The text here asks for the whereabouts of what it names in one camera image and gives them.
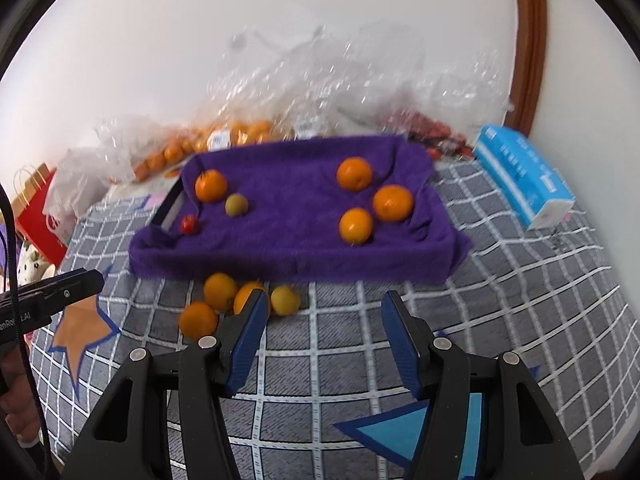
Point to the clear plastic bag of tomatoes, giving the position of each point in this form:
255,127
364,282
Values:
425,127

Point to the purple towel covered tray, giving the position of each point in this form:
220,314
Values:
290,245

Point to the white plastic bag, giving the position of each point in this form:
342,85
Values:
75,185

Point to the wooden door frame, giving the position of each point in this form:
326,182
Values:
532,35

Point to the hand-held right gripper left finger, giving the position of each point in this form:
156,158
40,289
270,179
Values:
245,350

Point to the red tomato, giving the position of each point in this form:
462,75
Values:
189,224

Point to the small yellow-green citrus fruit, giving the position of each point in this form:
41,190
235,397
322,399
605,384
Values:
236,205

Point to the red paper bag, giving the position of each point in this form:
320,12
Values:
37,230

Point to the clear plastic bag of oranges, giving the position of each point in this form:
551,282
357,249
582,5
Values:
245,132
155,157

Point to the large orange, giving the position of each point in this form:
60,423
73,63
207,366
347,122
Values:
393,203

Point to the orange with green stem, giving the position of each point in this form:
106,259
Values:
210,186

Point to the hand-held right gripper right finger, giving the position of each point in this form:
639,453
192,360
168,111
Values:
402,350

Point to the blue tissue pack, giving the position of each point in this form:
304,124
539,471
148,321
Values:
520,170

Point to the brown paper bag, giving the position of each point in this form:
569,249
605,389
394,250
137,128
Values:
30,180

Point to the floral cloth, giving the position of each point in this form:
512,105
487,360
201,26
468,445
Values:
32,260

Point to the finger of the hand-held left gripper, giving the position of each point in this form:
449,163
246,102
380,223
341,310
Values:
65,287

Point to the yellow citrus fruit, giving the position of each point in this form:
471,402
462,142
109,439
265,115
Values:
285,301

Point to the grey checked star blanket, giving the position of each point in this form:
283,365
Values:
340,340

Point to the white pink printed sheet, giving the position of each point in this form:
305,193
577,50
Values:
140,192

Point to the person's left hand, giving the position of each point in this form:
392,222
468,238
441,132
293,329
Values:
17,405

